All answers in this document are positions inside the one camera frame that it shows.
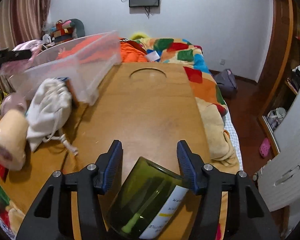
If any yellow neck pillow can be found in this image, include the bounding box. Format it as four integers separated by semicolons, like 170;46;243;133
129;32;149;41

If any orange down jacket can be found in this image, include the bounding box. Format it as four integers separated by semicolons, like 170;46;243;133
56;34;148;64

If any pink striped curtain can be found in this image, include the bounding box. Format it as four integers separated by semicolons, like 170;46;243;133
0;0;53;93

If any wooden door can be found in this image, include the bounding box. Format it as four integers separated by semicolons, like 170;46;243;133
258;0;295;116

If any pink croc shoe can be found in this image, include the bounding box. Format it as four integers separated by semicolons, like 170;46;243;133
259;138;271;158

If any dark backpack on floor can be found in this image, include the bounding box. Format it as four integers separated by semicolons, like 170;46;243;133
213;69;237;99

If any clear plastic storage bin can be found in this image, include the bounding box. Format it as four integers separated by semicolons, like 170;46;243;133
8;31;122;106

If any pile of plush toys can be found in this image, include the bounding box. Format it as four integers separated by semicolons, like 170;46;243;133
42;18;85;44

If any white drawstring pouch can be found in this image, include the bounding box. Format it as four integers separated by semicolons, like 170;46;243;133
26;78;78;155

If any white cabinet door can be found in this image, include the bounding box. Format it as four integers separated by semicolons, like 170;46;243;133
258;89;300;212

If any colourful patchwork blanket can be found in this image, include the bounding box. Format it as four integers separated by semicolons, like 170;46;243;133
135;37;231;117

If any cream tissue roll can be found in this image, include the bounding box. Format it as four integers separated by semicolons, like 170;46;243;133
0;109;29;171

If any pink round case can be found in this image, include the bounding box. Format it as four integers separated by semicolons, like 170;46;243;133
0;93;27;116

